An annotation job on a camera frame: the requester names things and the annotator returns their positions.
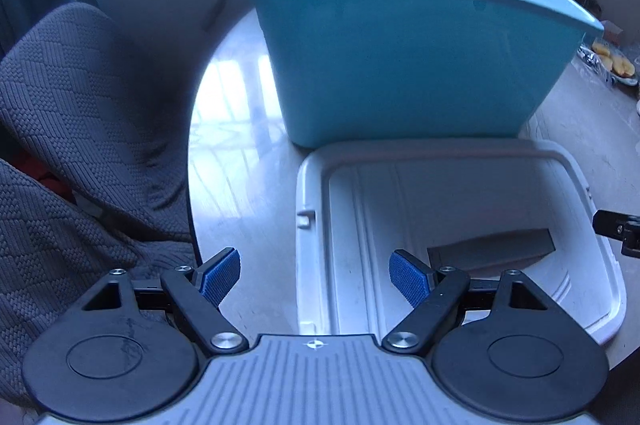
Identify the red fabric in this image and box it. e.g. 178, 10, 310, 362
14, 154, 71, 198

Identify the white plastic lid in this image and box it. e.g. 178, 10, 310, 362
295, 139, 629, 347

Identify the plate of sliced fruit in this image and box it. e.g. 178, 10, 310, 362
591, 39, 640, 86

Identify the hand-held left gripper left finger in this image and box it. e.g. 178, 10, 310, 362
80, 247, 251, 354

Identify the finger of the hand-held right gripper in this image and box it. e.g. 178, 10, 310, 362
592, 209, 640, 261

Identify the marble desktop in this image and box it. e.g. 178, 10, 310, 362
187, 3, 640, 388

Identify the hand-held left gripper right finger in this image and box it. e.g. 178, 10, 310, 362
382, 249, 552, 354

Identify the grey fabric chair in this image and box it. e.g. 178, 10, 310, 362
0, 2, 202, 408

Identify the blue plastic bin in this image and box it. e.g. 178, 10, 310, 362
226, 0, 606, 151

